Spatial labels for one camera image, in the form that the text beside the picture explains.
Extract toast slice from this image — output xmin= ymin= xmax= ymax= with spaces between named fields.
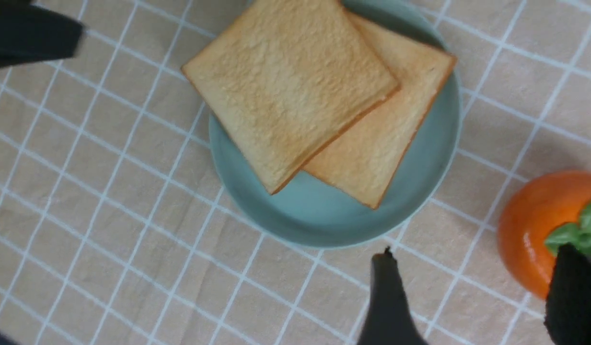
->
xmin=182 ymin=0 xmax=400 ymax=195
xmin=304 ymin=13 xmax=457 ymax=209

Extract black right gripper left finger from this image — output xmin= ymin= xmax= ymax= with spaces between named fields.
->
xmin=357 ymin=247 xmax=427 ymax=345

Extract orange persimmon with green leaf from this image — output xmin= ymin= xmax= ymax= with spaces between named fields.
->
xmin=497 ymin=170 xmax=591 ymax=300

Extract orange checked tablecloth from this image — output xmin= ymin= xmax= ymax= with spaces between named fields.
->
xmin=0 ymin=0 xmax=591 ymax=345

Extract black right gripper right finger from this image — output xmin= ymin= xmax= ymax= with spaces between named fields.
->
xmin=545 ymin=244 xmax=591 ymax=345

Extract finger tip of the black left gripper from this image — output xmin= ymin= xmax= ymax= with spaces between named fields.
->
xmin=0 ymin=0 xmax=83 ymax=69

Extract light blue round plate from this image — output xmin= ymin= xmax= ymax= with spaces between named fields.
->
xmin=209 ymin=0 xmax=461 ymax=248

